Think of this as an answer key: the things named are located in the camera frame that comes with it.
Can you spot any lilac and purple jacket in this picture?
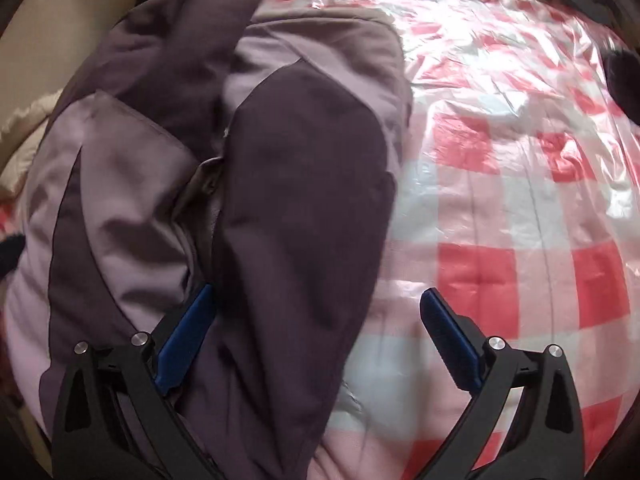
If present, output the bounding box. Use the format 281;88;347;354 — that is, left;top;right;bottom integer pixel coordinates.
4;0;417;480

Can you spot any clear plastic sheet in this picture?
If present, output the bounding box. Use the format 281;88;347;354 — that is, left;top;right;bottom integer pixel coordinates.
260;0;640;461

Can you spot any dark cloth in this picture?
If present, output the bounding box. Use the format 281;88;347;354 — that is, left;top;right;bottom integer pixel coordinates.
601;49;640;127
0;232;27;282

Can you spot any cream padded cloth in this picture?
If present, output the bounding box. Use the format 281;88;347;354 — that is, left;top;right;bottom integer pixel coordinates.
0;91;67;197

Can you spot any red checked bed sheet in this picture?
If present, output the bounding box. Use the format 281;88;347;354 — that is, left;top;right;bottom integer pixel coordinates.
0;0;640;480

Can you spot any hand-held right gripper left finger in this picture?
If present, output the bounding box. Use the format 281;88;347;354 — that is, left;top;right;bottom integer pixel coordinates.
50;282;218;480

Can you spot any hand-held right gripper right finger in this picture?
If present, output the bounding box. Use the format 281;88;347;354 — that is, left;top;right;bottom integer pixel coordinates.
414;287;586;480

